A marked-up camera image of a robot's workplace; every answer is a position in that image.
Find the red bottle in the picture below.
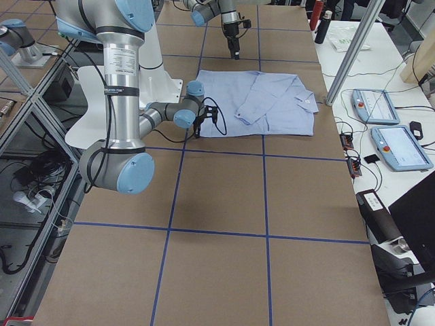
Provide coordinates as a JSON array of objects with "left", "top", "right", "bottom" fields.
[{"left": 309, "top": 0, "right": 324, "bottom": 31}]

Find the teach pendant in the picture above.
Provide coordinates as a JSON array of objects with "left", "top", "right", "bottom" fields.
[
  {"left": 370, "top": 125, "right": 434, "bottom": 172},
  {"left": 351, "top": 89, "right": 400, "bottom": 126}
]

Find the black box with label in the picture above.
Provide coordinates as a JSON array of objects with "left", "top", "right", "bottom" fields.
[{"left": 355, "top": 189, "right": 401, "bottom": 243}]

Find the blue striped button shirt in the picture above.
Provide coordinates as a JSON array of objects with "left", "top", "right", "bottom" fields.
[{"left": 196, "top": 70, "right": 318, "bottom": 138}]

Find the black square pad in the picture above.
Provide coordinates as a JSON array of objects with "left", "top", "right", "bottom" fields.
[{"left": 364, "top": 154, "right": 380, "bottom": 164}]

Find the near teach pendant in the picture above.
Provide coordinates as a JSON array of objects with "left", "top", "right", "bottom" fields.
[{"left": 370, "top": 125, "right": 434, "bottom": 172}]

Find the white plastic chair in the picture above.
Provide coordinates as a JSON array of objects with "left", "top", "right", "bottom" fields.
[{"left": 65, "top": 66, "right": 107, "bottom": 149}]

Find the aluminium frame post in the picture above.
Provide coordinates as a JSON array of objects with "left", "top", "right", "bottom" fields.
[{"left": 326, "top": 0, "right": 385, "bottom": 106}]

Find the white plastic bag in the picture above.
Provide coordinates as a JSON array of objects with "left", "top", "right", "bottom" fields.
[{"left": 326, "top": 26, "right": 357, "bottom": 52}]

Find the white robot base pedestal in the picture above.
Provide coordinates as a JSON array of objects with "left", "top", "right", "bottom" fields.
[{"left": 139, "top": 1, "right": 183, "bottom": 109}]

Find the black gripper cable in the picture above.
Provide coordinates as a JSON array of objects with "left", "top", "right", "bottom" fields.
[{"left": 83, "top": 33, "right": 228, "bottom": 194}]

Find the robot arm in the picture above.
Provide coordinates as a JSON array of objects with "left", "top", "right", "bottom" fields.
[
  {"left": 56, "top": 1, "right": 211, "bottom": 194},
  {"left": 172, "top": 0, "right": 251, "bottom": 60}
]

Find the small black device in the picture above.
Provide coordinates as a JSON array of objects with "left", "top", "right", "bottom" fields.
[{"left": 409, "top": 121, "right": 423, "bottom": 141}]

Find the black bottle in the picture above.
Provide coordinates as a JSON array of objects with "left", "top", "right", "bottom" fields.
[{"left": 314, "top": 10, "right": 333, "bottom": 44}]

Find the black monitor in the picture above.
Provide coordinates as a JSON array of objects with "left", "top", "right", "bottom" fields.
[{"left": 389, "top": 173, "right": 434, "bottom": 271}]

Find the far teach pendant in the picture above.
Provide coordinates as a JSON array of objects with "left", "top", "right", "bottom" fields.
[{"left": 351, "top": 89, "right": 400, "bottom": 126}]

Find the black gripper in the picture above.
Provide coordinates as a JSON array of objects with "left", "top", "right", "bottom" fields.
[
  {"left": 222, "top": 12, "right": 251, "bottom": 60},
  {"left": 193, "top": 105, "right": 218, "bottom": 139}
]

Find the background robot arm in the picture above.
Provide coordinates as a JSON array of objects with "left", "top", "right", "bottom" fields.
[{"left": 1, "top": 19, "right": 58, "bottom": 68}]

